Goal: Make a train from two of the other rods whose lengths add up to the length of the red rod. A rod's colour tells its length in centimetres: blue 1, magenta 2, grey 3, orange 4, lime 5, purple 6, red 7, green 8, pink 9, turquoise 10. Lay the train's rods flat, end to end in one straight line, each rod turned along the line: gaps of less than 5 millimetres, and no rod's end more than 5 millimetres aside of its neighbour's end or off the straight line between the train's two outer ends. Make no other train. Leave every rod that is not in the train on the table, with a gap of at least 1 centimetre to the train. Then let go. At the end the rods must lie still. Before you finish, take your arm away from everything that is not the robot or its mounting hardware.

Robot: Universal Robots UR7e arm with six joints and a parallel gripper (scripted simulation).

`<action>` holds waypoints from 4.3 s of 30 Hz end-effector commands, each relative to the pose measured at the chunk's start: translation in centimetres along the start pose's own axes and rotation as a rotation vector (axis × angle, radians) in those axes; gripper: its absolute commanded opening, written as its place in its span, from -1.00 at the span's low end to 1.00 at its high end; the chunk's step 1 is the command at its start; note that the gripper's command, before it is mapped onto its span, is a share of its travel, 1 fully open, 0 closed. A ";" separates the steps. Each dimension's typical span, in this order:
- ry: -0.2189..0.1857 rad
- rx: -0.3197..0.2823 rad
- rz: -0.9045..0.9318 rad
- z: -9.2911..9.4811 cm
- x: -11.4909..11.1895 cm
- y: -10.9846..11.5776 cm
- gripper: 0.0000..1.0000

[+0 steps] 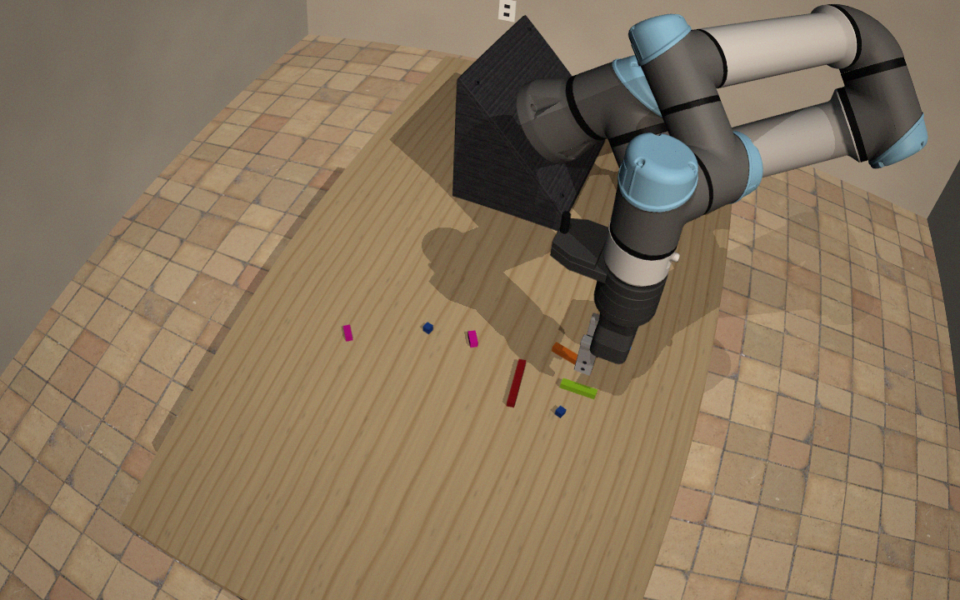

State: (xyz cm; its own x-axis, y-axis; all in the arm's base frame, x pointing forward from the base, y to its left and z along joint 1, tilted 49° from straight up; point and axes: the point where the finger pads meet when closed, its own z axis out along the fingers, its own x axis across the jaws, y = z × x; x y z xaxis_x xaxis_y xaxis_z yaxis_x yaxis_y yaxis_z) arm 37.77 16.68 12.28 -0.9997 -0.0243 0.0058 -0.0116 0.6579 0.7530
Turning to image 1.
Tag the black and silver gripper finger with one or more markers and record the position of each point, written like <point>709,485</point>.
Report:
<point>585,360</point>
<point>592,325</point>

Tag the orange rod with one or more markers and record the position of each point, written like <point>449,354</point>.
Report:
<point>564,353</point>

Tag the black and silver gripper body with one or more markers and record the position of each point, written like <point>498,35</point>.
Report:
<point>626,297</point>

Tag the lime green rod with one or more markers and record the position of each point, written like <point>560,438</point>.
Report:
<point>578,388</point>

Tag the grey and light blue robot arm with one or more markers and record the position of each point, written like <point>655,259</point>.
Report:
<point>661,184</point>

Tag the dark red rod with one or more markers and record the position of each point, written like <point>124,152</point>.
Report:
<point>516,383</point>

